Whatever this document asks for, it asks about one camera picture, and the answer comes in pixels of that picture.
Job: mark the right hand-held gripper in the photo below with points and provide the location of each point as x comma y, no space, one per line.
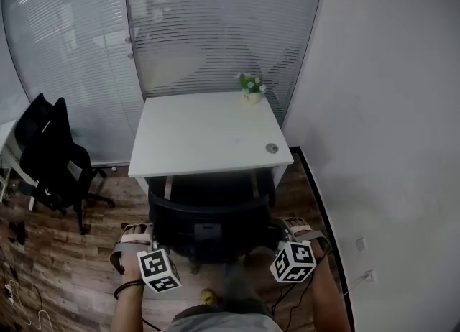
293,262

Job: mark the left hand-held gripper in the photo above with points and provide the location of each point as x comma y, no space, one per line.
158,269

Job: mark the wide black mesh chair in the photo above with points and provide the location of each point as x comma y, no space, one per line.
208,215

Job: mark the person's left forearm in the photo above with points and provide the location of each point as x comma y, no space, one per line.
127,312

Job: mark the person's right forearm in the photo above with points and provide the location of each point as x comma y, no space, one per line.
330,298

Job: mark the slim high-back black office chair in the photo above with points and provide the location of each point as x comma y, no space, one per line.
54,165

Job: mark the person's left hand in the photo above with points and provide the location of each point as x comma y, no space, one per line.
131,267

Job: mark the person's white shirt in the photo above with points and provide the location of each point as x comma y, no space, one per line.
223,323

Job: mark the black floor device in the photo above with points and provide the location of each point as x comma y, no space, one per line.
17,233

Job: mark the white square desk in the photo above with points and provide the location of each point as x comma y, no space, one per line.
208,133

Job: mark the white power strip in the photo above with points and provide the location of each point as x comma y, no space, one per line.
9,294

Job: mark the potted green plant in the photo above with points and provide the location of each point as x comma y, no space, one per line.
251,88

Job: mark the white standing desk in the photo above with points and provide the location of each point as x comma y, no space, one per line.
5,136

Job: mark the white wall socket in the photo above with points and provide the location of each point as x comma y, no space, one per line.
369,276

